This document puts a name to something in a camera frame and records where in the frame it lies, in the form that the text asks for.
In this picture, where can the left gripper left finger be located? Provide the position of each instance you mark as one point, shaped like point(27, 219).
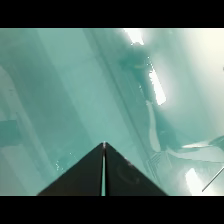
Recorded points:
point(84, 176)

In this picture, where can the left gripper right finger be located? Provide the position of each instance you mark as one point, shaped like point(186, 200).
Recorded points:
point(128, 176)

